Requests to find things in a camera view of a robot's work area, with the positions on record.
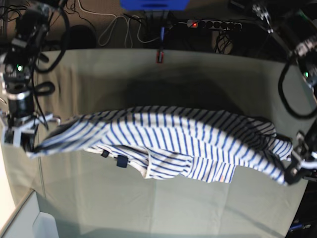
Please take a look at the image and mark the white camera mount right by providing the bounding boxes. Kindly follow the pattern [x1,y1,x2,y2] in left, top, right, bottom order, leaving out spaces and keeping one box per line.
[0,111,61,148]

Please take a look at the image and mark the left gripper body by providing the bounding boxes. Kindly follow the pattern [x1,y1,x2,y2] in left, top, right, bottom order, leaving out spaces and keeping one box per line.
[293,131,317,164]

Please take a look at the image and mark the white cable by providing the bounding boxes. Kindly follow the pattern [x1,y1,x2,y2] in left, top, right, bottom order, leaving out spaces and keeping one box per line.
[98,0,161,48]

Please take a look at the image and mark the green table cloth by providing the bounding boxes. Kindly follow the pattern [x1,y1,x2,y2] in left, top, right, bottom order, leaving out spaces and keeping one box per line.
[2,49,312,238]

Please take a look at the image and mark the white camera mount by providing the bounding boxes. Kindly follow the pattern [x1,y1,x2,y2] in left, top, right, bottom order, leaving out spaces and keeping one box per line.
[0,111,61,148]
[300,159,317,170]

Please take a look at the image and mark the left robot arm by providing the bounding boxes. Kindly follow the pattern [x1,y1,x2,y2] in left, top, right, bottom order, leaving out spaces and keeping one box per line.
[249,0,317,185]

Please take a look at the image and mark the red black clamp centre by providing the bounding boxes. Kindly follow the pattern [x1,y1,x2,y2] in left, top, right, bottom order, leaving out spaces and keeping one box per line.
[156,50,164,64]

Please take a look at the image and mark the blue white striped t-shirt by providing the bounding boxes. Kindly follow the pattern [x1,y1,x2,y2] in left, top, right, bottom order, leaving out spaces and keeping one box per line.
[28,106,293,185]

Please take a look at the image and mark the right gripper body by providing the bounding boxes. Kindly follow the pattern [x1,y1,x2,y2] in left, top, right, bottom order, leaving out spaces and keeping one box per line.
[7,93,34,118]

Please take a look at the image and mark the white power strip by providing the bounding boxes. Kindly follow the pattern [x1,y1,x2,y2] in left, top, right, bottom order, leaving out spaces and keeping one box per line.
[186,19,243,31]

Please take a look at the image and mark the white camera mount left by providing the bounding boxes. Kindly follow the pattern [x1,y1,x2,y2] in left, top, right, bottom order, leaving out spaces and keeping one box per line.
[300,159,317,170]

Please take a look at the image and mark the round black stool base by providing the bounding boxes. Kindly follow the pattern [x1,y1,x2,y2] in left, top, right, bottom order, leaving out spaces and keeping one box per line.
[67,25,97,50]

